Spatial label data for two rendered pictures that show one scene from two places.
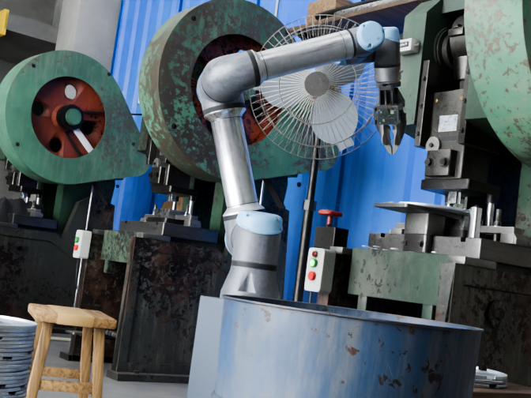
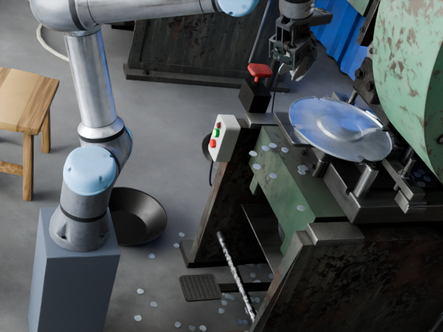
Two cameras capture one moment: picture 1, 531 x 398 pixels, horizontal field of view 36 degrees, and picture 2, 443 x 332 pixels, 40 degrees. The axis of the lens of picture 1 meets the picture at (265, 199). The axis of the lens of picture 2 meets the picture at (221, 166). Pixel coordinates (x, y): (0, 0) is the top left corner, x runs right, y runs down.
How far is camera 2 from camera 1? 1.55 m
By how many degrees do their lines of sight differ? 42
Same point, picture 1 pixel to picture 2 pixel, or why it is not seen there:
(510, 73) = (405, 112)
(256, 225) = (74, 184)
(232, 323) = not seen: outside the picture
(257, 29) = not seen: outside the picture
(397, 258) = (284, 174)
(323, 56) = (169, 12)
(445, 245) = (333, 182)
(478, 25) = (389, 26)
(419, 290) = (287, 221)
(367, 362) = not seen: outside the picture
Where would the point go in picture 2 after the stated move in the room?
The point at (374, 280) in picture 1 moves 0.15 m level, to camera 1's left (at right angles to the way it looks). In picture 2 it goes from (265, 174) to (219, 154)
